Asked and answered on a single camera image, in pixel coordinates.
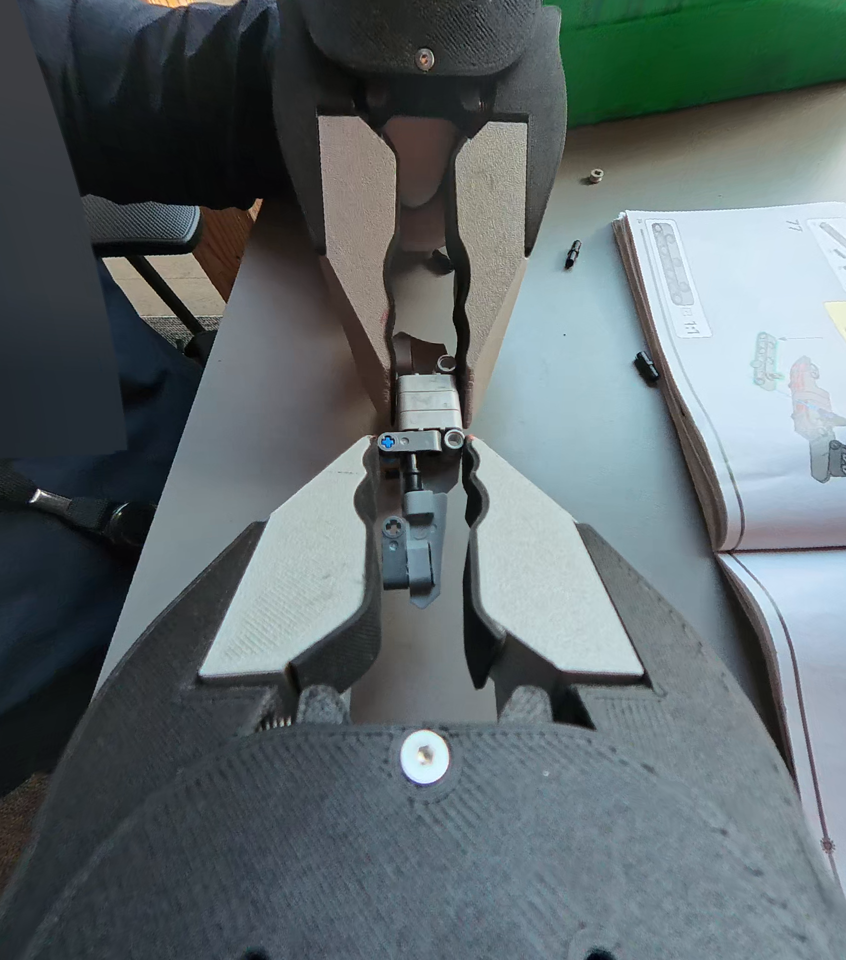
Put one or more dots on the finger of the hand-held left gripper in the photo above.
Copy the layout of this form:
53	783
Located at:
494	210
352	210

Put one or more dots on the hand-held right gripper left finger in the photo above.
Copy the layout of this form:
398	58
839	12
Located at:
295	585

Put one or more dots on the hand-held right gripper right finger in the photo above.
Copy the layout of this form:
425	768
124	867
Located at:
550	585

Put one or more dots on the dark grey lego linkage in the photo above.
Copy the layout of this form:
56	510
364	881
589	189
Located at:
415	441

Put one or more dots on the light grey lego block assembly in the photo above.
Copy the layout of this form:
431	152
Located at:
427	405

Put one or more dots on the black lego pin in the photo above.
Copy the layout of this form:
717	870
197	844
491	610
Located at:
573	253
646	367

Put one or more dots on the lego instruction booklet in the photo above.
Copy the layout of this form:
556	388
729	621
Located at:
790	420

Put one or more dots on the black office chair armrest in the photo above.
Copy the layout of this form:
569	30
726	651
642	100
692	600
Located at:
145	225

